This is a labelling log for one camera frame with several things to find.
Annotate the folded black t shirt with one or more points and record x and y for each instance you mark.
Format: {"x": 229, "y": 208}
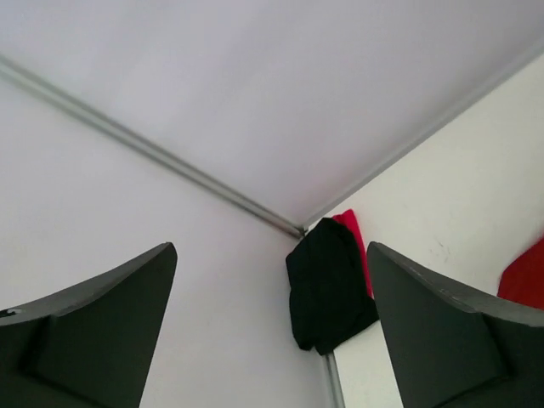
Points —
{"x": 329, "y": 302}

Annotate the aluminium left corner post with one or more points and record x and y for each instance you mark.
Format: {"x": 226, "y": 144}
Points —
{"x": 39, "y": 88}

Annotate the folded pink t shirt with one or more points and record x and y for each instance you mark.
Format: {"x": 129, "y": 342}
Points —
{"x": 349, "y": 220}

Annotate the dark red t shirt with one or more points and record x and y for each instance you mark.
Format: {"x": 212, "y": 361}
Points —
{"x": 523, "y": 280}

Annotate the aluminium left table rail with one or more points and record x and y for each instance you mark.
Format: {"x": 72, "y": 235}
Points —
{"x": 334, "y": 381}

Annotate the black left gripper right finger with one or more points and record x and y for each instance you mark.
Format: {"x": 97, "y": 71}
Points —
{"x": 452, "y": 345}

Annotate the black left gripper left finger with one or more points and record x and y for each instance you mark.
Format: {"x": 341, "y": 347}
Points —
{"x": 91, "y": 344}

